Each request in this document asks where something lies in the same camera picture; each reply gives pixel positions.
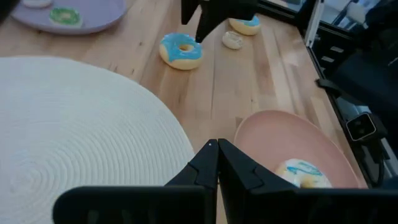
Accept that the white donut blue drizzle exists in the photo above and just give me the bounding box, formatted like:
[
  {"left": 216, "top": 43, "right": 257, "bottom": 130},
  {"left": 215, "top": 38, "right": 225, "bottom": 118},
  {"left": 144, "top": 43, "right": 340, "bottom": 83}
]
[{"left": 274, "top": 158, "right": 333, "bottom": 189}]

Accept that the small white sprinkled donut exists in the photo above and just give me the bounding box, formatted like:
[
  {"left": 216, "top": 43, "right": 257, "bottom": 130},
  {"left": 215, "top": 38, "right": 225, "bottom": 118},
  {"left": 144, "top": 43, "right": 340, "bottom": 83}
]
[{"left": 221, "top": 30, "right": 244, "bottom": 50}]

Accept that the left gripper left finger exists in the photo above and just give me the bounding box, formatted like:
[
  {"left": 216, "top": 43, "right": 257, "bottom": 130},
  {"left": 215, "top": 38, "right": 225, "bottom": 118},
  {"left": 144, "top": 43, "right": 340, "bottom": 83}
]
[{"left": 164, "top": 138, "right": 220, "bottom": 190}]

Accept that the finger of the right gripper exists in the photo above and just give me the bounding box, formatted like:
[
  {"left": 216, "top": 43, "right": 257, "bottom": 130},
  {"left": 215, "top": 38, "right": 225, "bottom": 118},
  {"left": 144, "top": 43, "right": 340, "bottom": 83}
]
[
  {"left": 181, "top": 0, "right": 200, "bottom": 26},
  {"left": 195, "top": 0, "right": 259, "bottom": 44}
]

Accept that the large purple plate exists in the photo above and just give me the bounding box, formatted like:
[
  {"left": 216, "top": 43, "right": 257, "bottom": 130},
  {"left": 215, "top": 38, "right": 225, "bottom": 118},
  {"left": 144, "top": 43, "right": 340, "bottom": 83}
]
[{"left": 11, "top": 0, "right": 129, "bottom": 35}]

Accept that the white woven round placemat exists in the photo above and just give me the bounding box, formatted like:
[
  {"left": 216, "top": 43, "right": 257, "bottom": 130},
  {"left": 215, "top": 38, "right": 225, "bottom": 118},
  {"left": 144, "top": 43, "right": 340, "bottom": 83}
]
[{"left": 0, "top": 55, "right": 196, "bottom": 224}]

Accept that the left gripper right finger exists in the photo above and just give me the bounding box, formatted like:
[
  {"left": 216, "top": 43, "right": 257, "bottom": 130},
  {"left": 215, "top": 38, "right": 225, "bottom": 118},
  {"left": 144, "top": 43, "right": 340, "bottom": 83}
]
[{"left": 218, "top": 138, "right": 297, "bottom": 224}]

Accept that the table-level camera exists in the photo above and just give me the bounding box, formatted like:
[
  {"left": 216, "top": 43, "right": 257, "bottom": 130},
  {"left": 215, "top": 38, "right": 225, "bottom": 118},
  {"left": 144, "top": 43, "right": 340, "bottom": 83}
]
[{"left": 345, "top": 111, "right": 379, "bottom": 142}]

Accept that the dark office chair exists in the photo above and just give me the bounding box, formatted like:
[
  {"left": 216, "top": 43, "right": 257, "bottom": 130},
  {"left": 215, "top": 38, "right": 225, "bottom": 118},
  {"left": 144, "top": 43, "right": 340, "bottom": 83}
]
[{"left": 315, "top": 0, "right": 398, "bottom": 131}]

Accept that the white post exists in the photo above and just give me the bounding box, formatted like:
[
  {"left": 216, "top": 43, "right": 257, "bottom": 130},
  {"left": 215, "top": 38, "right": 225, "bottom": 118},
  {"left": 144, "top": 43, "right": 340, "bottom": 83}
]
[{"left": 304, "top": 0, "right": 325, "bottom": 48}]

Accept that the blue iced sprinkled donut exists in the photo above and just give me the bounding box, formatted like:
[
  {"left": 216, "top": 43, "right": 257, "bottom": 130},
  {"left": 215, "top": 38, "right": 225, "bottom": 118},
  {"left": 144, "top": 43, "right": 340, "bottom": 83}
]
[{"left": 228, "top": 14, "right": 262, "bottom": 36}]

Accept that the small green iced donut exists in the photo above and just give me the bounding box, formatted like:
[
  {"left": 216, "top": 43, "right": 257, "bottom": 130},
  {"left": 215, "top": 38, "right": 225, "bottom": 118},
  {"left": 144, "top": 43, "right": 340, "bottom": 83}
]
[{"left": 49, "top": 6, "right": 83, "bottom": 27}]

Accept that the large pink plate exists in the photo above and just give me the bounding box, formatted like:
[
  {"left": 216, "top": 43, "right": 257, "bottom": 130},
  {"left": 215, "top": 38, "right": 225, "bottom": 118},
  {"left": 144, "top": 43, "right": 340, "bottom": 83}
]
[{"left": 233, "top": 109, "right": 368, "bottom": 190}]

